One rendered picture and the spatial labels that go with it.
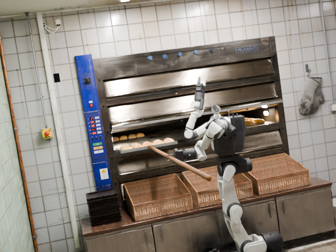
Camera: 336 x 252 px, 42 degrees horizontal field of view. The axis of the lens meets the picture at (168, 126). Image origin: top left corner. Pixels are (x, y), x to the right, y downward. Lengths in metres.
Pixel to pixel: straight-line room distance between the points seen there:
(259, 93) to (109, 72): 1.60
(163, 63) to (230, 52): 0.72
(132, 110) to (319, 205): 2.05
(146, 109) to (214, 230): 1.35
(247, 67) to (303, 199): 1.46
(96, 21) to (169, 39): 0.74
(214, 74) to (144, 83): 0.74
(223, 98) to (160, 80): 0.70
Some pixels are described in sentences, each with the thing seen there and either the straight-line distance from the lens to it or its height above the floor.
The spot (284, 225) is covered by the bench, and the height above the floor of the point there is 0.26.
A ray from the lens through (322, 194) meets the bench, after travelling 4.57.
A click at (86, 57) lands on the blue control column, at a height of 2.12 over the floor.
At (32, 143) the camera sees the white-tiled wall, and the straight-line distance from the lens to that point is 4.37.
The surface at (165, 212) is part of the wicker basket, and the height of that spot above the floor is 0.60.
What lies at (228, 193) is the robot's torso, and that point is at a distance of 3.72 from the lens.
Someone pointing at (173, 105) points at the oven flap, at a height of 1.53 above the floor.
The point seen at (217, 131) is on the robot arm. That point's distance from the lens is 3.15.
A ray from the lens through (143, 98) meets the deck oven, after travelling 4.41.
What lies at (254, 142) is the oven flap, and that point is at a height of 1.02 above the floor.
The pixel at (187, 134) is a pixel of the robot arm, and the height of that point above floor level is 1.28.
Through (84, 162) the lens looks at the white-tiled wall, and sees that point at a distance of 4.38.
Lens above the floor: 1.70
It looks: 5 degrees down
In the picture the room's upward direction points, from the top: 8 degrees counter-clockwise
